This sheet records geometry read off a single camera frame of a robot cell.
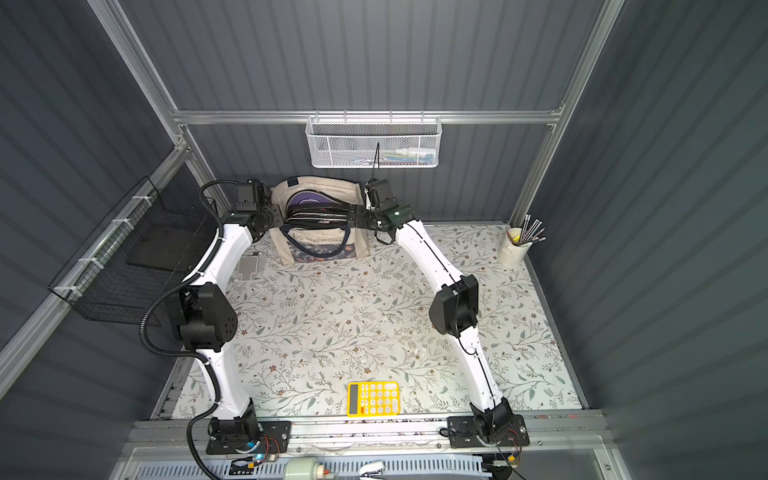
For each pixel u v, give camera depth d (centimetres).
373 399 78
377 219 70
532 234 102
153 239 79
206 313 52
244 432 65
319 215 102
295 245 93
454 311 59
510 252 102
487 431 65
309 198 105
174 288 50
